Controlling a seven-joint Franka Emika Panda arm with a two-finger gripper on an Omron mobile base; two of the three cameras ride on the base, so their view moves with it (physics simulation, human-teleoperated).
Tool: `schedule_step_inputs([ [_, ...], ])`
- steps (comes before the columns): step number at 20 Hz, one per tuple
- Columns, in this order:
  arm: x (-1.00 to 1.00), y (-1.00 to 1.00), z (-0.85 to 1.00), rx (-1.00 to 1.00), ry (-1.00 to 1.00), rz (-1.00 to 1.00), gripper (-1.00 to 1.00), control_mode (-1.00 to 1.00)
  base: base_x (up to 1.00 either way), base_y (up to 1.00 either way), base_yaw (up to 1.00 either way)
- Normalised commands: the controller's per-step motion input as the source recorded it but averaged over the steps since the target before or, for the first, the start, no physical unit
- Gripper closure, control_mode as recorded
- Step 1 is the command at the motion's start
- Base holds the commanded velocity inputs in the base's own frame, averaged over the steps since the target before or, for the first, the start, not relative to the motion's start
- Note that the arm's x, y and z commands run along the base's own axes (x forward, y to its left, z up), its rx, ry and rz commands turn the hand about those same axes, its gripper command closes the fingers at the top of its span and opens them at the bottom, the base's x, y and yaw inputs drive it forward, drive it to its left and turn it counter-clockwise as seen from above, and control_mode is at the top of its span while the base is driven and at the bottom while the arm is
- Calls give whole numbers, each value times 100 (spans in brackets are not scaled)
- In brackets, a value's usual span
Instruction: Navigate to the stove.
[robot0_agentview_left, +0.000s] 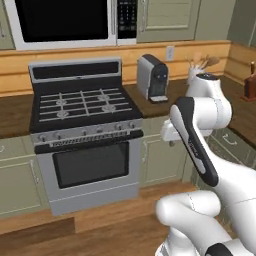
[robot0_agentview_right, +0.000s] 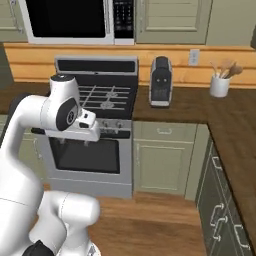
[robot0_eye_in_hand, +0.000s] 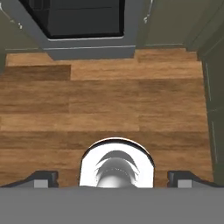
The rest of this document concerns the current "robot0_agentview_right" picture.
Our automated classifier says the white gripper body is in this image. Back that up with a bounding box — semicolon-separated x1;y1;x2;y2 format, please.
44;119;102;143

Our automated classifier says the silver stove bottom drawer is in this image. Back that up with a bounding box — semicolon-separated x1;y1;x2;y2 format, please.
44;177;133;200

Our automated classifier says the silver stove with black hob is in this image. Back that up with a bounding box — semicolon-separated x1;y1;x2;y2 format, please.
31;54;140;200

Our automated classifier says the oven door with dark window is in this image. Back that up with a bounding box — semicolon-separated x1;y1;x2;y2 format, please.
42;134;133;186

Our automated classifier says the pale green base cupboard door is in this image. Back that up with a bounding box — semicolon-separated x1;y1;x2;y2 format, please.
132;139;195;196
17;130;48;182

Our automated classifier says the pale green drawer front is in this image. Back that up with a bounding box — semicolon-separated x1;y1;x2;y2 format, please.
132;121;198;143

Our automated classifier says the black and silver coffee machine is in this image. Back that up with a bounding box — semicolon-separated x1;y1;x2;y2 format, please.
148;55;174;109

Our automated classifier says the microwave door with black window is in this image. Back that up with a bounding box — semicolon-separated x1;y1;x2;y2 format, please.
17;0;116;45

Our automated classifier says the white microwave oven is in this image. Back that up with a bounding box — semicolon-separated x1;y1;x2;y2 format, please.
17;0;136;46

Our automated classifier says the dark green base cupboard run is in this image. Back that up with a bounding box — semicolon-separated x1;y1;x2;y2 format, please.
195;135;256;256

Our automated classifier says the white utensil pot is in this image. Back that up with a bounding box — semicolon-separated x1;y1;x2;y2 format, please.
209;73;231;99

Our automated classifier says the wooden spoons bunch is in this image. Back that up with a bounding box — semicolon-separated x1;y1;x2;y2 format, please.
209;58;244;80

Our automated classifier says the black oven door handle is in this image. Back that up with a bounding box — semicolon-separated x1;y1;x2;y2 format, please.
31;127;132;140

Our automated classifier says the silver drawer handle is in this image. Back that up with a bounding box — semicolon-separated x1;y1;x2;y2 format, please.
156;127;174;136

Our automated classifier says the pale green wall cupboard door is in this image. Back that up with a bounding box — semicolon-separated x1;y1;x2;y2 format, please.
134;0;213;45
0;0;28;43

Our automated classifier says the silver wall cupboard handle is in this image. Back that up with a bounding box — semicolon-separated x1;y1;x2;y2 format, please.
139;0;147;33
9;0;25;34

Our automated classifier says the white wall socket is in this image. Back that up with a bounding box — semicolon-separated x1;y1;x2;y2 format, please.
188;48;201;67

